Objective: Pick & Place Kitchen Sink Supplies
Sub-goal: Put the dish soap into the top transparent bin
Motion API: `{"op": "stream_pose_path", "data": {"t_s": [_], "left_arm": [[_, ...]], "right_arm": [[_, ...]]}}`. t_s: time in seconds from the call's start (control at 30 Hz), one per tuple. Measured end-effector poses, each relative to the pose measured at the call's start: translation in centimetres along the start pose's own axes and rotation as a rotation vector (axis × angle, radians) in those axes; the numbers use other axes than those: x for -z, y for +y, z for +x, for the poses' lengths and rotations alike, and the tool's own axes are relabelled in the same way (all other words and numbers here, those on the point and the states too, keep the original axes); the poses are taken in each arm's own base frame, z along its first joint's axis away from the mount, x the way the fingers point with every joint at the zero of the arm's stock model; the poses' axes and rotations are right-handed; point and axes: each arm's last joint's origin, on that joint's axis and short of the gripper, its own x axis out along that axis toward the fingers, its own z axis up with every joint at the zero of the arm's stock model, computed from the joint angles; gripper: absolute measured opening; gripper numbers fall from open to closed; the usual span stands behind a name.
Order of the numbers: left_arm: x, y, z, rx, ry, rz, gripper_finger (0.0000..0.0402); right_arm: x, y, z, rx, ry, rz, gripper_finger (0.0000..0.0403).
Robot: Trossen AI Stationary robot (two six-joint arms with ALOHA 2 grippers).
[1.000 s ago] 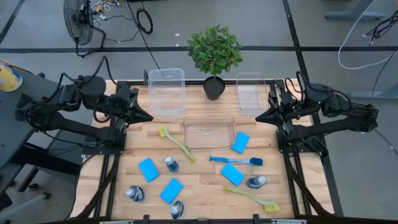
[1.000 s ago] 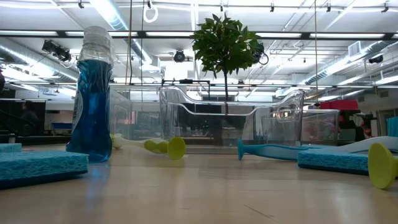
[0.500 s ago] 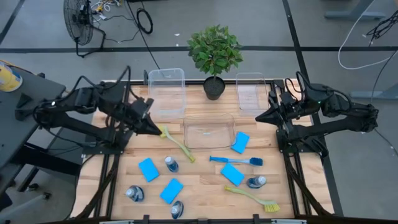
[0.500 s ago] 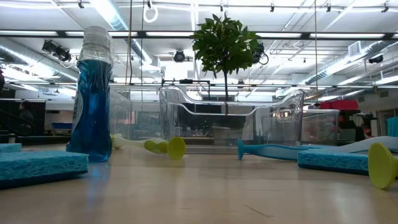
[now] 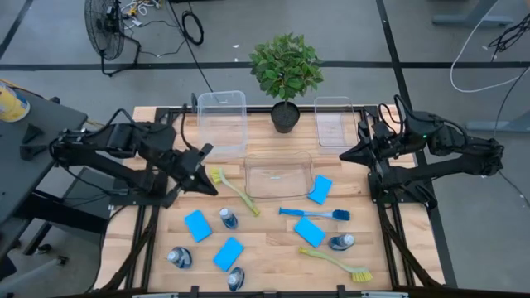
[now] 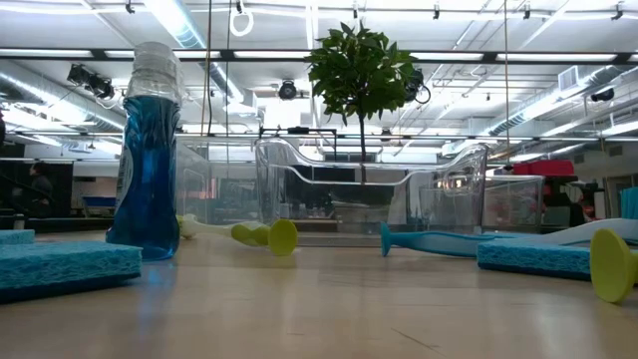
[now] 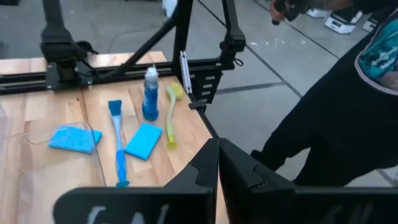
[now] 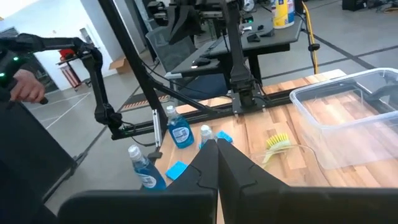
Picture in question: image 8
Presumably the hazard striped floor strip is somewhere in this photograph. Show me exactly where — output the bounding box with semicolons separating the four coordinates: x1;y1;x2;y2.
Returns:
119;94;170;112

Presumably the blue dish soap bottle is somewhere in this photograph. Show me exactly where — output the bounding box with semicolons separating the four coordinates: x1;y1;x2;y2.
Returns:
165;105;195;149
198;124;216;149

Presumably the dark grey desk shelf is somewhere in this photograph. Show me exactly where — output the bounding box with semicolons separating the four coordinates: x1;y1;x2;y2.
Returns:
170;40;229;78

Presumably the blue spray bottle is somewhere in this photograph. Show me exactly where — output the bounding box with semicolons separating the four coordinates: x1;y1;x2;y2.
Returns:
127;144;167;191

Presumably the person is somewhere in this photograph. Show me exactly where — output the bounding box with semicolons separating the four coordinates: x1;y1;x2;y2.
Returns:
0;93;77;224

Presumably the clear rectangular plastic bin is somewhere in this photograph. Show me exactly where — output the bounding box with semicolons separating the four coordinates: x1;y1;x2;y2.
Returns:
289;67;398;170

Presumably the black aluminium table frame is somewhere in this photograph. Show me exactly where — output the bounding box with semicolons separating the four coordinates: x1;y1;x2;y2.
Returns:
98;0;398;156

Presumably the cardboard box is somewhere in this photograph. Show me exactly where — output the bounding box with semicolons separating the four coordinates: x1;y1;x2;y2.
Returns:
108;55;133;75

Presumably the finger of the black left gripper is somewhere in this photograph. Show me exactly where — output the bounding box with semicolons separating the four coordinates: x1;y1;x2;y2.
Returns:
167;4;187;44
182;4;203;40

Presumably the dark grey desk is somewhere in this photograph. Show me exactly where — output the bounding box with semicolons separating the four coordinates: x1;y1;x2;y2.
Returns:
206;9;304;94

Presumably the blue sponge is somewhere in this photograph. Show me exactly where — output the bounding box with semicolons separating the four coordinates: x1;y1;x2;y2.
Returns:
165;160;189;181
215;129;234;144

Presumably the black computer mouse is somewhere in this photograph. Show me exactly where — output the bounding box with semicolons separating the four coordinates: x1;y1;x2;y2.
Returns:
191;57;211;67

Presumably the yellow wipes canister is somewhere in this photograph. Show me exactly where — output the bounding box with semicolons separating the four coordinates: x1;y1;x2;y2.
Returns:
270;0;295;29

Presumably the grey mesh office chair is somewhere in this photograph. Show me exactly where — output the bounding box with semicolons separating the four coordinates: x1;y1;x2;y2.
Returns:
145;26;229;101

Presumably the person's hand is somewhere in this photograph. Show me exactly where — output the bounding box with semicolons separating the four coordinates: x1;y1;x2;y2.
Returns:
9;68;47;104

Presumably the red tool cart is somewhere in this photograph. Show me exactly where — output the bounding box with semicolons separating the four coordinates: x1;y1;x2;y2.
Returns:
57;48;91;91

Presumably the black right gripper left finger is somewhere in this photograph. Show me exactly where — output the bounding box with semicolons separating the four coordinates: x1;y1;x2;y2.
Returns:
57;139;219;224

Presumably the black triangular plastic part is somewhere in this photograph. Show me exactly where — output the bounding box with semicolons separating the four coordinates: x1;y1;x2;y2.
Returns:
257;24;275;38
246;32;261;44

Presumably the silver aluminium bracket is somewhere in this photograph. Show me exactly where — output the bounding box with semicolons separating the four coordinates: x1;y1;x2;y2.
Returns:
151;108;163;147

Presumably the yellow cable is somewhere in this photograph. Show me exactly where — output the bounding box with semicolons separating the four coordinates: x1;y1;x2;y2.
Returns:
300;1;321;75

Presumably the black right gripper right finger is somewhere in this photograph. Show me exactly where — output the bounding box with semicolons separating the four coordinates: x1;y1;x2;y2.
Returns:
216;138;398;224

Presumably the yellow-green dish brush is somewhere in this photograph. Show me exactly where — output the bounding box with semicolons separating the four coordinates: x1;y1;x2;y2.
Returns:
262;133;292;165

